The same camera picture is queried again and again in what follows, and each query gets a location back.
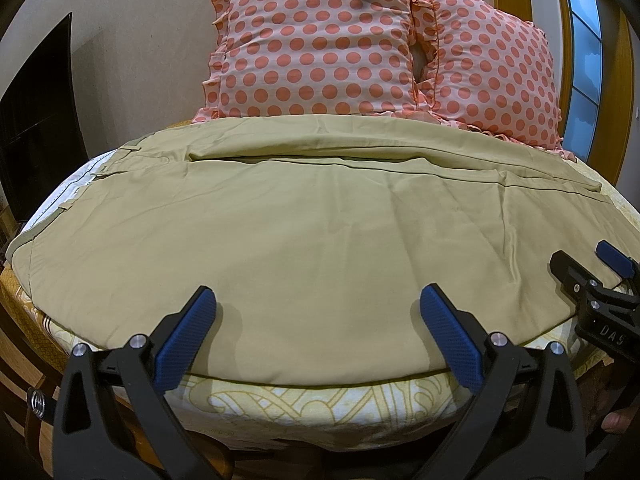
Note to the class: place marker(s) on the blue glass window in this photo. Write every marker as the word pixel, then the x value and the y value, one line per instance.
pixel 583 112

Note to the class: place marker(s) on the dark wooden furniture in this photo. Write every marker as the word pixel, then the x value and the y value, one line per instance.
pixel 41 141

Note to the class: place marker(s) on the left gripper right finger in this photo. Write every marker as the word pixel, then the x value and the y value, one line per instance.
pixel 524 420

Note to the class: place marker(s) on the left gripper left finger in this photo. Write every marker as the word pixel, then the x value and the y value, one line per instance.
pixel 92 441

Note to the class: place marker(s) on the right pink polka-dot pillow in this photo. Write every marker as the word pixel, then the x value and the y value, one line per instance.
pixel 488 71

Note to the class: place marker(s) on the person's right hand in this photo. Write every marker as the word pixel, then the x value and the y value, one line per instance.
pixel 618 422

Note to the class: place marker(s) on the khaki beige pants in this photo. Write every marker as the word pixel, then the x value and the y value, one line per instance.
pixel 317 234

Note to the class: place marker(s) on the pink polka-dot pillow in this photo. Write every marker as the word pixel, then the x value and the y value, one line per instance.
pixel 299 57
pixel 488 71

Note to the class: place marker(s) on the left pink polka-dot pillow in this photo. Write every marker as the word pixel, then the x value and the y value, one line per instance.
pixel 299 57

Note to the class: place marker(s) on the yellow patterned bedsheet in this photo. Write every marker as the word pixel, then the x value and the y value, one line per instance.
pixel 336 418

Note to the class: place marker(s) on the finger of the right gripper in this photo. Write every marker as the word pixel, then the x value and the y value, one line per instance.
pixel 572 276
pixel 621 264

